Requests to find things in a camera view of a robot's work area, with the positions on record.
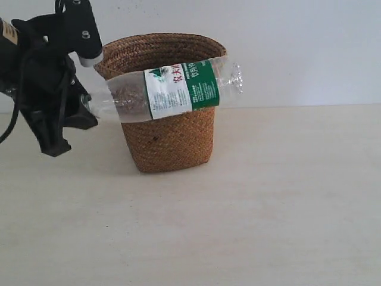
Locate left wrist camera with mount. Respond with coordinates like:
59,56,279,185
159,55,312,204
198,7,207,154
38,0,104,69

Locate woven brown wicker basket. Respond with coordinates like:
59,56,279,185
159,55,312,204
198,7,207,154
95,33,227,173

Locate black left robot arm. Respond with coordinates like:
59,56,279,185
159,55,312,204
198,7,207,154
1,20,98,157

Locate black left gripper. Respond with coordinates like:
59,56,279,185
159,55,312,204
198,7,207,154
11,19,98,157

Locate clear plastic water bottle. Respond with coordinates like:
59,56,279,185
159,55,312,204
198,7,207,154
82,56,243,123

